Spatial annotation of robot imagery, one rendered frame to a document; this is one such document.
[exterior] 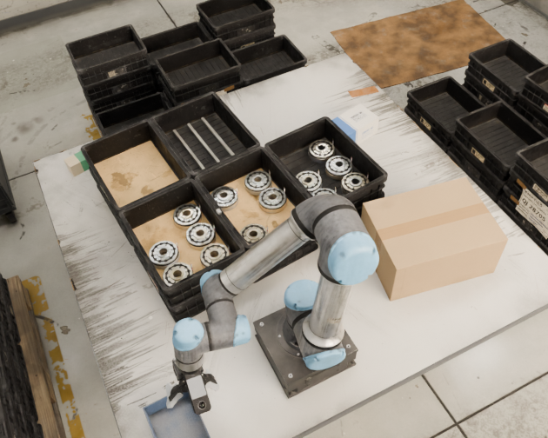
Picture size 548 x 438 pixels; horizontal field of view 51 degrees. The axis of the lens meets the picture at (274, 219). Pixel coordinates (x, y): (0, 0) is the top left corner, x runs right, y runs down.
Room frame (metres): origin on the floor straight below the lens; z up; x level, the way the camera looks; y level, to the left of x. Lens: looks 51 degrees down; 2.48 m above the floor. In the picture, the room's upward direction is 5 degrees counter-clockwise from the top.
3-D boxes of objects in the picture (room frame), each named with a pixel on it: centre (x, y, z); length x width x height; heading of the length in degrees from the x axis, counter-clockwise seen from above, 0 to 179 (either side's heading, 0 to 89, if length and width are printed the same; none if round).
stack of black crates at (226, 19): (3.19, 0.13, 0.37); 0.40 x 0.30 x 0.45; 113
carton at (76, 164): (1.86, 0.76, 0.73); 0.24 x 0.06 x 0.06; 125
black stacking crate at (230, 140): (1.73, 0.25, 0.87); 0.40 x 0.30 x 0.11; 28
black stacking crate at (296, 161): (1.52, -0.20, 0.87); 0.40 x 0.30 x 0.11; 28
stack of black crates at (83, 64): (2.88, 0.87, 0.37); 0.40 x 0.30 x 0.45; 113
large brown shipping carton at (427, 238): (1.22, -0.55, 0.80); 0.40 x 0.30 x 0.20; 102
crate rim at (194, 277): (1.24, 0.32, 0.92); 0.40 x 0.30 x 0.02; 28
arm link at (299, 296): (0.88, -0.07, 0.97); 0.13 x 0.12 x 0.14; 13
